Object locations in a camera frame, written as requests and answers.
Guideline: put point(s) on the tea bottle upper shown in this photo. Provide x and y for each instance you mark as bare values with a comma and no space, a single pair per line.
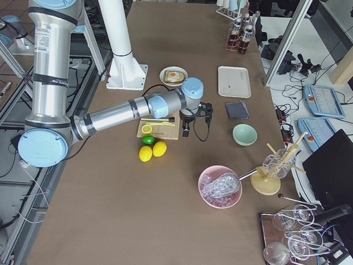
235,31

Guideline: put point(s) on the half cut lemon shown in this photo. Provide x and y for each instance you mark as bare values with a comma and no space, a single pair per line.
146,129

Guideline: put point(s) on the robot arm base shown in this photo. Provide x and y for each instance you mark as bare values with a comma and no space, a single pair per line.
15,37

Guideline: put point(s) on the white round plate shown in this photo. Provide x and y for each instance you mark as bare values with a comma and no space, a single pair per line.
173,68

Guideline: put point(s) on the green ceramic bowl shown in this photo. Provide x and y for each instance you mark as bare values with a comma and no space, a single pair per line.
244,134

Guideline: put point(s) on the blue teach pendant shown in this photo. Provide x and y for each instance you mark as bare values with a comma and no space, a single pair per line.
323,101
319,130

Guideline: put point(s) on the wooden cutting board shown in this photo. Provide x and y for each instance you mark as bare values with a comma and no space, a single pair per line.
162,132

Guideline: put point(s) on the tea bottle lower right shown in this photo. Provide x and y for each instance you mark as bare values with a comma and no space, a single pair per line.
245,40

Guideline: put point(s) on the bread slice under egg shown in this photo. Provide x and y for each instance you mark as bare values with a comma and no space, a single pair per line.
179,81

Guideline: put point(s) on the yellow lemon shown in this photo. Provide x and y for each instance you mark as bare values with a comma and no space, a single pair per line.
145,153
159,149

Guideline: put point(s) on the white rack with cups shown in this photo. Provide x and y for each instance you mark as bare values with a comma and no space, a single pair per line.
231,9

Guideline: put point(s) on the clear glass mug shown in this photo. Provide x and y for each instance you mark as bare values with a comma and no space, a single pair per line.
276,166

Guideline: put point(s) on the blue teach pendant upper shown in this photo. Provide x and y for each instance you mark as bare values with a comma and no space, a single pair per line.
323,101

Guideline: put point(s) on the wooden cup stand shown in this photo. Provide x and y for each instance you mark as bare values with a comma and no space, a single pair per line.
265,183

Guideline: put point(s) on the copper wire bottle rack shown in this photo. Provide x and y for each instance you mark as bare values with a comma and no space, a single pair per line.
232,45

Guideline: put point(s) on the green lime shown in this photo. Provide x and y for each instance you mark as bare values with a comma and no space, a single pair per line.
148,139

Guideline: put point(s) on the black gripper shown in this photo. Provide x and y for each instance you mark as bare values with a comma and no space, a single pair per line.
187,118

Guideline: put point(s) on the fried egg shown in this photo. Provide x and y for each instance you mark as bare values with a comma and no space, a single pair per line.
172,76

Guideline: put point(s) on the blue teach pendant lower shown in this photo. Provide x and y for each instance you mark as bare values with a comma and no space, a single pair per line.
319,130

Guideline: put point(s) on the tea bottle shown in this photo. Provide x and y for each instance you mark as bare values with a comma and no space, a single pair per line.
244,24
245,40
235,31

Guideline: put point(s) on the aluminium frame post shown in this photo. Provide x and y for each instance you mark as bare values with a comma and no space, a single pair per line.
288,36

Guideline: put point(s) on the pink bowl of ice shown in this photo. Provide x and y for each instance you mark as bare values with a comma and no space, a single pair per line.
210,174

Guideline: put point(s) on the black glass rack tray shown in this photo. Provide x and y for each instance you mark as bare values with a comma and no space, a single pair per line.
291,235

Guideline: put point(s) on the yellow lemon lower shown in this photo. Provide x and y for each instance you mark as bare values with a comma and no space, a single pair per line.
145,153

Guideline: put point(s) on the black laptop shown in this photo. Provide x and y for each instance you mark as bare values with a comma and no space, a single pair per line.
329,171

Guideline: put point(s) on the tea bottle lower left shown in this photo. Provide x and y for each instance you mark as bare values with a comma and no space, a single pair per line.
244,24

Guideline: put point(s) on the steel muddler black tip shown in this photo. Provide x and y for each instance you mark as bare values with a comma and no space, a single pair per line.
169,119

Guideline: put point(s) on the yellow plastic knife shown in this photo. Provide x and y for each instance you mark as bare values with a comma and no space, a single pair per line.
162,123

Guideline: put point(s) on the cream rabbit tray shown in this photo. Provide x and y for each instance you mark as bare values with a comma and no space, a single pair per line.
233,82

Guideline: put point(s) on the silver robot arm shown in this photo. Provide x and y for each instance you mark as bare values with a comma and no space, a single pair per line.
49,132

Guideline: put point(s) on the grey folded cloth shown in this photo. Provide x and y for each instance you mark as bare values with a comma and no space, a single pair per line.
237,110

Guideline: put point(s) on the yellow lemon upper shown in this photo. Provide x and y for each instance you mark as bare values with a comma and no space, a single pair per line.
159,149

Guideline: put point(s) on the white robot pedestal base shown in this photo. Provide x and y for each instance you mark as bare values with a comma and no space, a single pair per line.
125,71

